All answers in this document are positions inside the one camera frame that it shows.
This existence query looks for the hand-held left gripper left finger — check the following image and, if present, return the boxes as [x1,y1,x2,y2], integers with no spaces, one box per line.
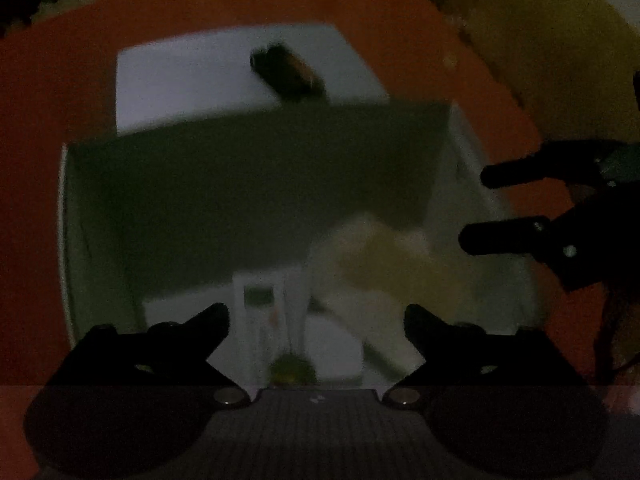
[42,302,252,408]

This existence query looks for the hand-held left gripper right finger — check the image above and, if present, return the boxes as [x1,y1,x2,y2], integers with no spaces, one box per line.
[382,303,589,408]

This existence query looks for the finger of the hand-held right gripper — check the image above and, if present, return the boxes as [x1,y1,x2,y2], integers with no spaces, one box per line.
[480,140,622,191]
[458,216,582,263]

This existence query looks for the white remote control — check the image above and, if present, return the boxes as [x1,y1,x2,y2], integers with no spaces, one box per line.
[231,269,310,387]

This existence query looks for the clear bag with yellowish contents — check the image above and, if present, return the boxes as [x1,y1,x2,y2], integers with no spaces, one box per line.
[309,211,483,377]

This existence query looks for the small white box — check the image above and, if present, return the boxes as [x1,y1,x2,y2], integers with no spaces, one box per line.
[304,309,367,382]

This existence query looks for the small dark yellow-green object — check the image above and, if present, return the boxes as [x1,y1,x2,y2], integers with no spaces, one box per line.
[269,352,318,387]

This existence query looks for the white cardboard box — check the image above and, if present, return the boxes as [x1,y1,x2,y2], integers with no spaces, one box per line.
[57,101,552,392]

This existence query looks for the white box lid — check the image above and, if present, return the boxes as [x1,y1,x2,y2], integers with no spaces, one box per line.
[114,22,392,137]

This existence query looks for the orange cloth-covered desktop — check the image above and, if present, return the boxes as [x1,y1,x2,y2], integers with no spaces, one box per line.
[0,0,640,480]

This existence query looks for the yellow wooden cabinet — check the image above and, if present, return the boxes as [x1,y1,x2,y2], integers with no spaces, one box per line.
[447,0,640,143]

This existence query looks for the dark cylindrical object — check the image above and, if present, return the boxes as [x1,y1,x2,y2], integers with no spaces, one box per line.
[249,43,327,104]

